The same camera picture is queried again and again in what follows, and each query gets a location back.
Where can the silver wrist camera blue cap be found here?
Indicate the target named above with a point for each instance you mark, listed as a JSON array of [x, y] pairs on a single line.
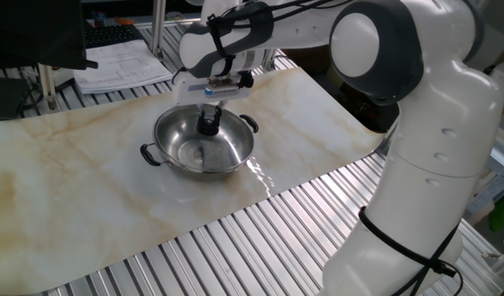
[[223, 87]]

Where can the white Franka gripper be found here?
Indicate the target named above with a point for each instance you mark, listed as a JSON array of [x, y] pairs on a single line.
[[186, 92]]

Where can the small blue bottle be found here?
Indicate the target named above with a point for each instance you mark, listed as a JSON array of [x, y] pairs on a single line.
[[98, 19]]

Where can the short aluminium frame post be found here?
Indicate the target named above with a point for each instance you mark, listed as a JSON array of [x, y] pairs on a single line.
[[46, 86]]

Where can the tall aluminium frame post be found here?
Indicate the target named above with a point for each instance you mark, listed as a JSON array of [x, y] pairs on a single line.
[[158, 29]]

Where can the stack of printed papers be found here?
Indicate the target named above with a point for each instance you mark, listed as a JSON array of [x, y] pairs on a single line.
[[120, 67]]

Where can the glass lid with black knob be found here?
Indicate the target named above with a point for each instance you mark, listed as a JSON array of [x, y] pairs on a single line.
[[181, 135]]

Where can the small orange item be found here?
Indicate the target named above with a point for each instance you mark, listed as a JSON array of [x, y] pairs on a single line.
[[124, 20]]

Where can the black keyboard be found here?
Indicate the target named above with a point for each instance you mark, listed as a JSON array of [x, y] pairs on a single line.
[[109, 35]]

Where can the black box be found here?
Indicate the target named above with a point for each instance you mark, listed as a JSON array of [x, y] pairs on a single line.
[[5, 98]]

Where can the black monitor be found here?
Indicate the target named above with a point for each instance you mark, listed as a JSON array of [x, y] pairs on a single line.
[[29, 33]]

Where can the marble pattern mat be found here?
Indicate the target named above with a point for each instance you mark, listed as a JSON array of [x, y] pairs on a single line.
[[70, 185]]

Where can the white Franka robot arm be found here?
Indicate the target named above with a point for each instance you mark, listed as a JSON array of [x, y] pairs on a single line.
[[440, 164]]

